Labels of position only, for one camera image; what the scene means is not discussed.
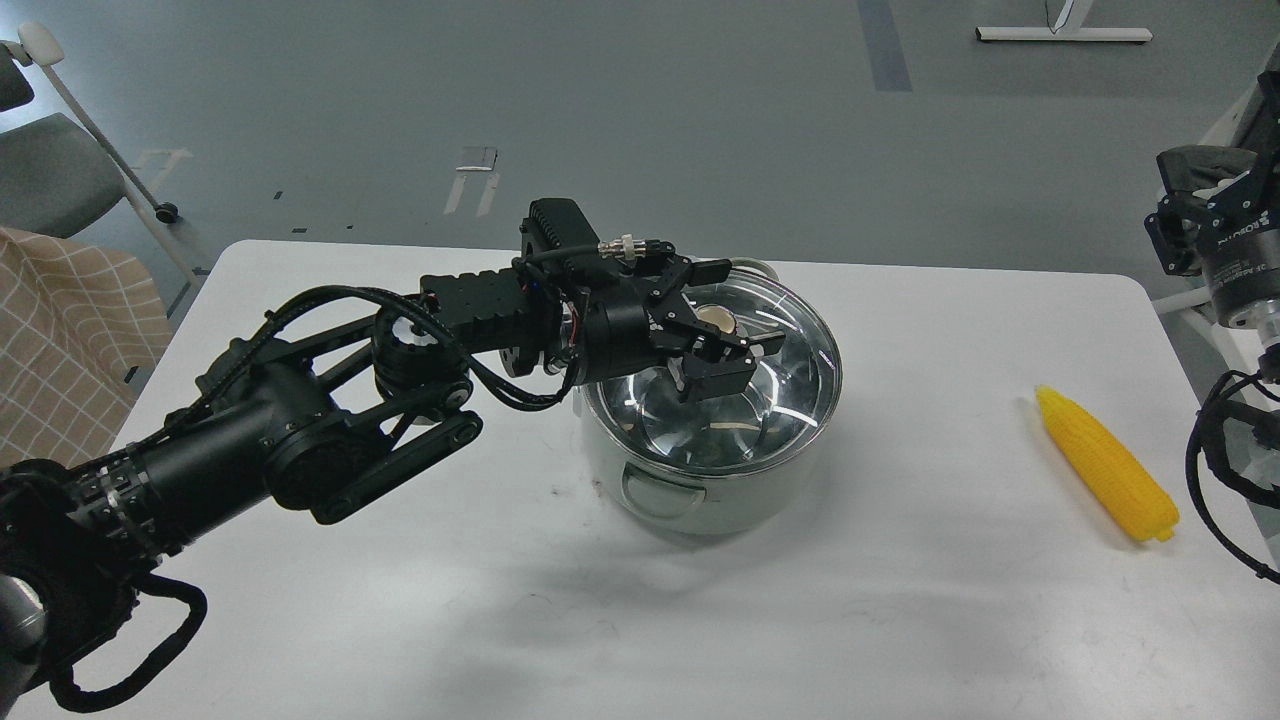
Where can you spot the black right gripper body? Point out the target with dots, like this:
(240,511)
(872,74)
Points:
(1239,261)

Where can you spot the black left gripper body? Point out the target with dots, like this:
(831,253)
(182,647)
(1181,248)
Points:
(613,307)

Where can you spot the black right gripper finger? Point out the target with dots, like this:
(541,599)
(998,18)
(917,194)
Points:
(1189,210)

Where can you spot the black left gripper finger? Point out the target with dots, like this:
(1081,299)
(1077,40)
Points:
(706,363)
(680,273)

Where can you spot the glass pot lid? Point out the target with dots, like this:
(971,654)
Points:
(750,411)

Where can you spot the yellow toy corn cob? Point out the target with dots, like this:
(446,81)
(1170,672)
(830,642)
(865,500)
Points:
(1133,499)

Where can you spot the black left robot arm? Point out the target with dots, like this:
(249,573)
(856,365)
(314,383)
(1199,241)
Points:
(342,395)

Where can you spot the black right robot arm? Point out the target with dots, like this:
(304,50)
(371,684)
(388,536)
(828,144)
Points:
(1208,442)

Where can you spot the pale green steel pot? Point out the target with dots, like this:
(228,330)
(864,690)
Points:
(699,506)

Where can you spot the white table leg base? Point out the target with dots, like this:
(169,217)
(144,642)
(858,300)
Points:
(1069,26)

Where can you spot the beige checked cloth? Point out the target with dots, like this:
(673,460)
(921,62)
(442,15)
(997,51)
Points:
(75,318)

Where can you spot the grey office chair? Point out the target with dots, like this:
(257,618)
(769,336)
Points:
(60,174)

